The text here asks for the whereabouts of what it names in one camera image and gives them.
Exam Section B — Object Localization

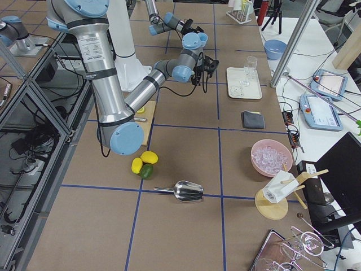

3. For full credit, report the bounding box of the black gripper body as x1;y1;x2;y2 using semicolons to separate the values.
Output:
180;19;204;36
194;55;219;85

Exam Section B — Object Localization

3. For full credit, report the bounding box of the blue teach pendant tablet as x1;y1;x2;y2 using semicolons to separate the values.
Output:
309;69;348;101

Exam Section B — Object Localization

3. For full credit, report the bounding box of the grey folded cloth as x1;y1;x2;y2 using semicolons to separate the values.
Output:
241;111;265;129

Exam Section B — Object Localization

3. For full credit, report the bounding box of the blue bowl with fork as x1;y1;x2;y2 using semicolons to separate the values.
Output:
264;40;287;60

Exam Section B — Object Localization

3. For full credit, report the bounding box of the white bear serving tray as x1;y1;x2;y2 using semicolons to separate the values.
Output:
226;67;262;100

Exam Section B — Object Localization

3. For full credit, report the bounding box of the black laptop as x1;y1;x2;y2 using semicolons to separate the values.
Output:
304;132;360;233

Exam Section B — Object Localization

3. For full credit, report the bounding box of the red bottle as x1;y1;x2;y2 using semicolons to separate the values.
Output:
257;0;269;26

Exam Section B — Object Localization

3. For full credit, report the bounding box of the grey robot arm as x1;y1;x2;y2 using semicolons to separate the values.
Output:
47;1;208;155
145;0;204;36

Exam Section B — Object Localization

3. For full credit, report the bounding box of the whole yellow lemon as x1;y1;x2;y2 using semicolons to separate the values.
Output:
140;151;159;164

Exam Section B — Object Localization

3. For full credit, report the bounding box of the aluminium frame post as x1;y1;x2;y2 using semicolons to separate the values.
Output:
270;0;320;88

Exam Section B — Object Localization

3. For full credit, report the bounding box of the black camera tripod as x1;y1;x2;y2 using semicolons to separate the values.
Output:
261;0;283;34

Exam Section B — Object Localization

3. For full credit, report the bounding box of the green lime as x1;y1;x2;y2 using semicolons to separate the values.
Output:
139;164;153;180

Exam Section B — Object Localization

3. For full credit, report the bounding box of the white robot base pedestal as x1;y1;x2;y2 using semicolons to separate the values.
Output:
107;0;152;92

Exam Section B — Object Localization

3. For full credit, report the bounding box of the wooden round stand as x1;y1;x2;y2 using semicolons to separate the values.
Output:
255;169;329;220

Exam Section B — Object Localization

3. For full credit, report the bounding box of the white wire cup rack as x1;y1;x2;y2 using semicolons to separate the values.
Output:
226;0;253;25

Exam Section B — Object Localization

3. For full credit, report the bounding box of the wooden cutting board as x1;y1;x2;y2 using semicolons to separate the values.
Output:
135;100;156;146

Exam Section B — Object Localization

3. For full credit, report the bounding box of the pink bowl of ice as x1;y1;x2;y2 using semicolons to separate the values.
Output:
250;139;293;177

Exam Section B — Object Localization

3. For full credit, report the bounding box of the clear wine glass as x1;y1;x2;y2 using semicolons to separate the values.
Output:
240;56;257;87

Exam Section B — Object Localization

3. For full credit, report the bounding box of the steel ice scoop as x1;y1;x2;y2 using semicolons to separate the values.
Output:
154;180;204;202

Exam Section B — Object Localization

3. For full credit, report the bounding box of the light blue plastic cup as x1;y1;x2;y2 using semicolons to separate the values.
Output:
197;32;208;47

